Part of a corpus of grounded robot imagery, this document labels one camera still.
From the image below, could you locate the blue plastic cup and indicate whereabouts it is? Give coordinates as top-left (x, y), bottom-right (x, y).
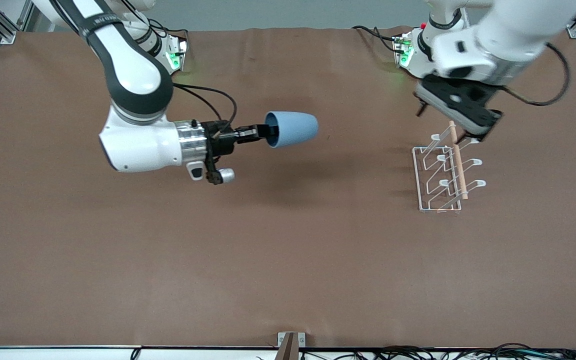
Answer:
top-left (264, 111), bottom-right (319, 149)

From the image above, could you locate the brown table cover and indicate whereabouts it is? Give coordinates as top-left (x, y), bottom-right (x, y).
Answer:
top-left (0, 26), bottom-right (576, 349)

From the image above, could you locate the white wire cup holder rack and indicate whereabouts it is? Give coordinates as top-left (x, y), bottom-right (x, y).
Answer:
top-left (412, 120), bottom-right (487, 214)

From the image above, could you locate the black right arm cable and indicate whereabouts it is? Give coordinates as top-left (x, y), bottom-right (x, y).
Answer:
top-left (172, 82), bottom-right (239, 132)

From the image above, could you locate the black left arm base cable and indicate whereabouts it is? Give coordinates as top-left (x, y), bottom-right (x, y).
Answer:
top-left (351, 25), bottom-right (400, 53)

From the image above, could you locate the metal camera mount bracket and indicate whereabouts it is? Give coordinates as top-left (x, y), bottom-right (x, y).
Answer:
top-left (277, 331), bottom-right (306, 360)

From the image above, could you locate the black cable bundle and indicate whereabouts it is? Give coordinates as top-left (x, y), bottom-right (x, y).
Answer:
top-left (298, 343), bottom-right (576, 360)

